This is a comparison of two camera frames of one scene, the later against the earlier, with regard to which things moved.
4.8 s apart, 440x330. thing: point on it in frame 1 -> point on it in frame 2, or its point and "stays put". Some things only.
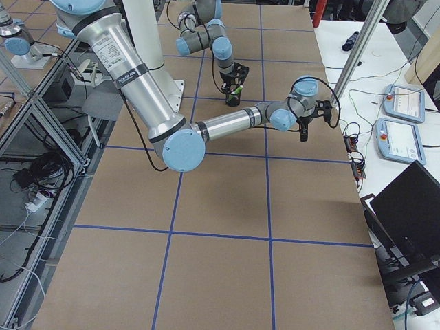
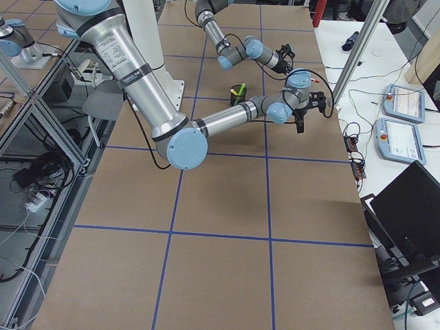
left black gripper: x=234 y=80 -> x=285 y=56
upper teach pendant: x=404 y=103 stays put
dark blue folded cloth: x=349 y=42 stays put
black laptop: x=404 y=223 stays put
